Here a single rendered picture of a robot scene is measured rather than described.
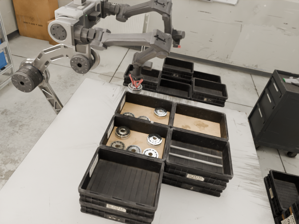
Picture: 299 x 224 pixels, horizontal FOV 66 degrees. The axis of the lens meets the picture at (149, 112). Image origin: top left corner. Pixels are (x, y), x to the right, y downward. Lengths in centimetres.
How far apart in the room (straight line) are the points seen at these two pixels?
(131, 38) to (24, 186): 103
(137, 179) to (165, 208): 24
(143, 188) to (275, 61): 399
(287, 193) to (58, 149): 200
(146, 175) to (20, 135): 178
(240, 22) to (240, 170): 311
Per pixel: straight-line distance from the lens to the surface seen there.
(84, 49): 168
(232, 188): 170
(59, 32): 137
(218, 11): 437
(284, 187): 257
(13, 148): 275
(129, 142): 155
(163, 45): 114
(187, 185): 152
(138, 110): 179
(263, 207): 173
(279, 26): 465
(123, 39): 121
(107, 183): 135
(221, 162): 162
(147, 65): 154
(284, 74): 303
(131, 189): 134
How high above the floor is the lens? 197
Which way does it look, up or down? 39 degrees down
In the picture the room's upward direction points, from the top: 11 degrees clockwise
